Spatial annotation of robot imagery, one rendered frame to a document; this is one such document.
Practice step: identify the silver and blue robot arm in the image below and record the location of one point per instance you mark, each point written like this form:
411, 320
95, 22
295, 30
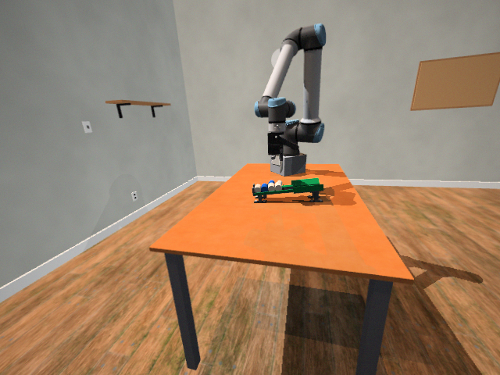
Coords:
310, 129

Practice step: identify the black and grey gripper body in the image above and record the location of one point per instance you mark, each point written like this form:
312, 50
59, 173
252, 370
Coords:
273, 144

